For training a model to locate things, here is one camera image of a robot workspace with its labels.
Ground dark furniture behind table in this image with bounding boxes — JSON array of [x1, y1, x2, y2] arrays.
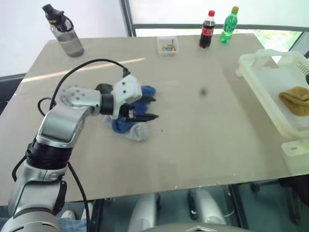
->
[[0, 72, 26, 113]]

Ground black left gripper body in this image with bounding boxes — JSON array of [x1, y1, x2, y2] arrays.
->
[[119, 102, 136, 122]]

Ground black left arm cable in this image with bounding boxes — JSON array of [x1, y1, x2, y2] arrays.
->
[[37, 58, 131, 232]]

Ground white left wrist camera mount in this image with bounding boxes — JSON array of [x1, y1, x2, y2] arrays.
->
[[111, 74, 143, 119]]

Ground silver left robot leg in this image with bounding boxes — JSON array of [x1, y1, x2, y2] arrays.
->
[[127, 193, 161, 232]]

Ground blue sock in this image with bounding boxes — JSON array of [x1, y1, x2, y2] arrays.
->
[[103, 100, 148, 134]]

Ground silver right robot leg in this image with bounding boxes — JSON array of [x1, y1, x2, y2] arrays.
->
[[187, 188, 226, 225]]

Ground grey robot torso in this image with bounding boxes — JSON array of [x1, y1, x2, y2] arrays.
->
[[147, 222, 252, 232]]

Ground silver robot leg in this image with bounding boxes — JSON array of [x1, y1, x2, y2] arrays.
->
[[187, 188, 226, 225], [127, 193, 161, 232]]

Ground light grey sock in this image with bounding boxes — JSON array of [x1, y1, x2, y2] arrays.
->
[[125, 122, 150, 143]]

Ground white plastic basket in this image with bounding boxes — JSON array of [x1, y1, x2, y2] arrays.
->
[[235, 49, 309, 140]]

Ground cola bottle red cap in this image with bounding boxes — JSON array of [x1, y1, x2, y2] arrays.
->
[[199, 10, 216, 50]]

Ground white shoe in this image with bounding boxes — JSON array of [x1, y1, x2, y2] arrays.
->
[[81, 203, 94, 219], [60, 210, 75, 220]]

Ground clear plastic box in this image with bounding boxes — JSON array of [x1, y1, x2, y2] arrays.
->
[[156, 35, 179, 57]]

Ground green soda bottle yellow cap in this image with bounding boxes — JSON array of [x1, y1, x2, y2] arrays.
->
[[219, 6, 239, 44]]

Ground black table leg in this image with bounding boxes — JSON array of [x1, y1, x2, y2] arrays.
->
[[93, 199, 104, 232], [228, 185, 249, 229]]

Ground plain mustard yellow sock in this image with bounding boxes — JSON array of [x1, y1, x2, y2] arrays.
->
[[279, 86, 309, 117]]

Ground grey water bottle black lid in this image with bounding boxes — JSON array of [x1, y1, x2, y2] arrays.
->
[[42, 3, 85, 58]]

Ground white plastic tray piece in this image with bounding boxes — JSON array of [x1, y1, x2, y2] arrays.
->
[[281, 139, 309, 174]]

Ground colourful small clips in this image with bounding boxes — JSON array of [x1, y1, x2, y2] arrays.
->
[[161, 43, 177, 53]]

